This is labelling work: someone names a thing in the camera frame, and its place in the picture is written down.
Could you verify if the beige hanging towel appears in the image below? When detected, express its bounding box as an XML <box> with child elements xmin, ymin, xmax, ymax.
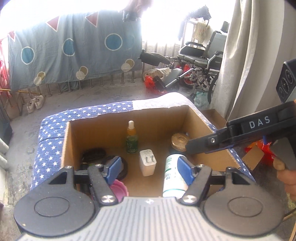
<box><xmin>193</xmin><ymin>21</ymin><xmax>210</xmax><ymax>42</ymax></box>

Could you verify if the grey scooter with black seat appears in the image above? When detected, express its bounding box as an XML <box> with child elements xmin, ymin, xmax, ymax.
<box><xmin>138</xmin><ymin>51</ymin><xmax>193</xmax><ymax>92</ymax></box>

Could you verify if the red hanging garment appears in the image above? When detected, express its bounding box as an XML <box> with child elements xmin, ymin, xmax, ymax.
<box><xmin>0</xmin><ymin>37</ymin><xmax>12</xmax><ymax>99</ymax></box>

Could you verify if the blue hanging sheet with circles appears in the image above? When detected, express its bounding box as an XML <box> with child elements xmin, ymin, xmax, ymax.
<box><xmin>7</xmin><ymin>10</ymin><xmax>142</xmax><ymax>92</ymax></box>

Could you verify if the white jar with green label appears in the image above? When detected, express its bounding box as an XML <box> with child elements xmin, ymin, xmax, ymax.
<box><xmin>162</xmin><ymin>154</ymin><xmax>188</xmax><ymax>198</ymax></box>

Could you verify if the dark hanging garment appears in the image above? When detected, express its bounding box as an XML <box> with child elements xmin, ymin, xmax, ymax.
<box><xmin>179</xmin><ymin>5</ymin><xmax>211</xmax><ymax>40</ymax></box>

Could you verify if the green dropper bottle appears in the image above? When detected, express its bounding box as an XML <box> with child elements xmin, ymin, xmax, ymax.
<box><xmin>125</xmin><ymin>120</ymin><xmax>139</xmax><ymax>154</ymax></box>

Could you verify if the orange packet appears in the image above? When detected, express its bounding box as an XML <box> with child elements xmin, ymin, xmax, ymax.
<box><xmin>245</xmin><ymin>139</ymin><xmax>277</xmax><ymax>165</ymax></box>

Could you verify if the person's right hand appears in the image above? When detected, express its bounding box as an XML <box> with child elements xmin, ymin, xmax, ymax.
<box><xmin>273</xmin><ymin>159</ymin><xmax>296</xmax><ymax>194</ymax></box>

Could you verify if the blue white star-print blanket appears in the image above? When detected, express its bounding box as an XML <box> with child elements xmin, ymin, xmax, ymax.
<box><xmin>31</xmin><ymin>92</ymin><xmax>257</xmax><ymax>188</ymax></box>

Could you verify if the small cardboard box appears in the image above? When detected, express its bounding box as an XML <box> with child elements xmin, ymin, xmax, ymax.
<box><xmin>242</xmin><ymin>146</ymin><xmax>264</xmax><ymax>171</ymax></box>

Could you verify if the black wheelchair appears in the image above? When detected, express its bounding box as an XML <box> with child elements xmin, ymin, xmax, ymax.
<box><xmin>178</xmin><ymin>21</ymin><xmax>229</xmax><ymax>103</ymax></box>

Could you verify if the metal window railing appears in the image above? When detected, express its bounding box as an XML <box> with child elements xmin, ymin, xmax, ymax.
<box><xmin>0</xmin><ymin>42</ymin><xmax>183</xmax><ymax>116</ymax></box>

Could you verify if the white plastic bag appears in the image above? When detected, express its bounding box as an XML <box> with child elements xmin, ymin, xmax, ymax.
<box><xmin>193</xmin><ymin>91</ymin><xmax>211</xmax><ymax>108</ymax></box>

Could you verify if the red plastic bag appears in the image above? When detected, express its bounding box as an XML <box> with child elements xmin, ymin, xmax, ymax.
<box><xmin>144</xmin><ymin>75</ymin><xmax>156</xmax><ymax>88</ymax></box>

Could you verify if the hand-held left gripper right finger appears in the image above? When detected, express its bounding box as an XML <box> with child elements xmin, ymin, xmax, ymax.
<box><xmin>177</xmin><ymin>156</ymin><xmax>257</xmax><ymax>205</ymax></box>

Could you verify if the beige curtain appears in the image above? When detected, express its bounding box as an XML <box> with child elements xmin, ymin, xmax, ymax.
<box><xmin>209</xmin><ymin>0</ymin><xmax>296</xmax><ymax>130</ymax></box>

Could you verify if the brown cardboard box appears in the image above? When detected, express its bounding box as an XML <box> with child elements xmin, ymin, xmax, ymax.
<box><xmin>60</xmin><ymin>105</ymin><xmax>243</xmax><ymax>197</ymax></box>

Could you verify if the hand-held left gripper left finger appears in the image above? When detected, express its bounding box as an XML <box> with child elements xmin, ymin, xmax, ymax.
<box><xmin>48</xmin><ymin>156</ymin><xmax>122</xmax><ymax>205</ymax></box>

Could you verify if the white charger plug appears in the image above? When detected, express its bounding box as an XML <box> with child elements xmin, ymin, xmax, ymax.
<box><xmin>139</xmin><ymin>149</ymin><xmax>157</xmax><ymax>177</ymax></box>

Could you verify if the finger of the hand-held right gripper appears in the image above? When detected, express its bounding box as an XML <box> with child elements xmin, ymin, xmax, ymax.
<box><xmin>186</xmin><ymin>128</ymin><xmax>234</xmax><ymax>155</ymax></box>

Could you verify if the white shoe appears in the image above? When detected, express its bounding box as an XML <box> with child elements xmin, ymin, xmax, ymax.
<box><xmin>34</xmin><ymin>95</ymin><xmax>44</xmax><ymax>110</ymax></box>
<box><xmin>26</xmin><ymin>98</ymin><xmax>36</xmax><ymax>114</ymax></box>

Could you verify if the brass clothes rod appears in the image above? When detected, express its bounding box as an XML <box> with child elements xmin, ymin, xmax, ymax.
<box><xmin>0</xmin><ymin>88</ymin><xmax>30</xmax><ymax>93</ymax></box>

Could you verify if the beige woven bag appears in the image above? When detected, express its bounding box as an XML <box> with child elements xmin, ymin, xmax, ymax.
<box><xmin>143</xmin><ymin>68</ymin><xmax>171</xmax><ymax>80</ymax></box>

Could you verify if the black tape roll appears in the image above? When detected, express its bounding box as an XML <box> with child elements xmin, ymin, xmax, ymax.
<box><xmin>104</xmin><ymin>155</ymin><xmax>129</xmax><ymax>181</ymax></box>

